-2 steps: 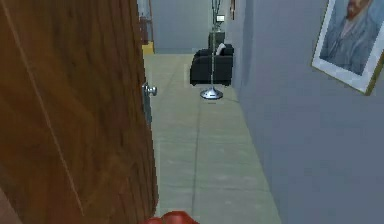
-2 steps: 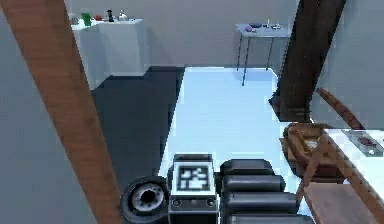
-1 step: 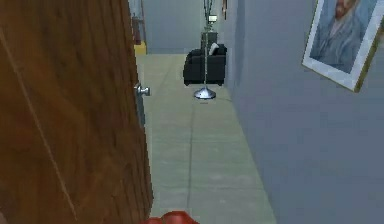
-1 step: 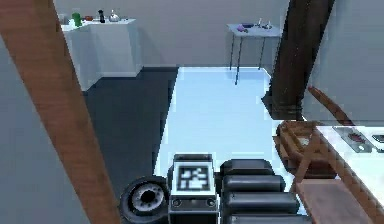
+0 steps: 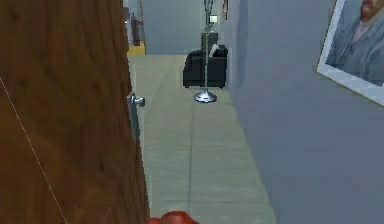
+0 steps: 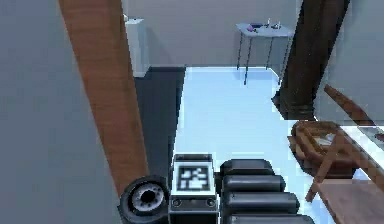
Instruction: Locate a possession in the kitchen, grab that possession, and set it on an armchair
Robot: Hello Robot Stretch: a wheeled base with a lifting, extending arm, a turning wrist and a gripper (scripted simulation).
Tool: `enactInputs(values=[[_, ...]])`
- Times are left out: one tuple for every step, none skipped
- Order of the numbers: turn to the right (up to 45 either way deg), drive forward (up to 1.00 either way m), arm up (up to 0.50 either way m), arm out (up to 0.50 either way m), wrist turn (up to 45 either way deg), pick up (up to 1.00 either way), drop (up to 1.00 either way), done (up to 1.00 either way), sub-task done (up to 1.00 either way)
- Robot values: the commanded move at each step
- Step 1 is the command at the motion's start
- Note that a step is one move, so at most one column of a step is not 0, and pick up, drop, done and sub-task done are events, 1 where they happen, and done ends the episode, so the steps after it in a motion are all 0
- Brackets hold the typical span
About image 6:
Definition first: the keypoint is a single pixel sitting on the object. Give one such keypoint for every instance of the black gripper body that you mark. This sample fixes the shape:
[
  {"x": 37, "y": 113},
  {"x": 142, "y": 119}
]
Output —
[{"x": 145, "y": 199}]

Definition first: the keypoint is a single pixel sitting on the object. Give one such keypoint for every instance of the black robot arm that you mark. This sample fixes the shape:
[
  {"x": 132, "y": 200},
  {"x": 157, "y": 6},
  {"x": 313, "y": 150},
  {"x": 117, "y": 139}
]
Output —
[{"x": 233, "y": 193}]

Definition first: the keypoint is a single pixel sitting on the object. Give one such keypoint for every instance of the brown wooden room door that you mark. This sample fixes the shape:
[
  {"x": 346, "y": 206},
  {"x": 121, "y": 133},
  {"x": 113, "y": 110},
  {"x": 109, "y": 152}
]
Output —
[{"x": 106, "y": 86}]

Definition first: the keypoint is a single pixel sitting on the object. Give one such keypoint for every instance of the white fridge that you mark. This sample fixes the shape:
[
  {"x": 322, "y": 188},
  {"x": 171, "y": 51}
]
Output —
[{"x": 138, "y": 46}]

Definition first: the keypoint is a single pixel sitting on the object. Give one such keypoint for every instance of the brown wooden chair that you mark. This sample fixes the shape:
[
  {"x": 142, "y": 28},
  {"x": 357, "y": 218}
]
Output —
[{"x": 320, "y": 150}]

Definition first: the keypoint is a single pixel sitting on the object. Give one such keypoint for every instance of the purple small item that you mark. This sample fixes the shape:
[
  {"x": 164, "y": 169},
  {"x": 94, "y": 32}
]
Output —
[{"x": 250, "y": 29}]

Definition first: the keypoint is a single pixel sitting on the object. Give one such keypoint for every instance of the white table with black legs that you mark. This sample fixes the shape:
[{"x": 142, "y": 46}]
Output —
[{"x": 263, "y": 36}]

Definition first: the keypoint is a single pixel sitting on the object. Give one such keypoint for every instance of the dark blue flat item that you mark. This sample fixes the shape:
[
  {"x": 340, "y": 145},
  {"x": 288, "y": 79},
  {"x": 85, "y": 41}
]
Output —
[{"x": 256, "y": 25}]

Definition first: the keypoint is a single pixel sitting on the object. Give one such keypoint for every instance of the brown wooden table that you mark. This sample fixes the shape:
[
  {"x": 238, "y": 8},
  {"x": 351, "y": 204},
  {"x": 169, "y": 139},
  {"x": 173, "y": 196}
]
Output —
[{"x": 356, "y": 200}]

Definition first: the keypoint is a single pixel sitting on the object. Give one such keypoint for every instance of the dark brown wooden door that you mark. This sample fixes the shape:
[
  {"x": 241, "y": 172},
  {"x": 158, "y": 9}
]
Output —
[{"x": 306, "y": 60}]

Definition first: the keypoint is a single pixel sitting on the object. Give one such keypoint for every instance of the small clear bottle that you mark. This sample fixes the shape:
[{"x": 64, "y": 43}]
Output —
[{"x": 268, "y": 22}]

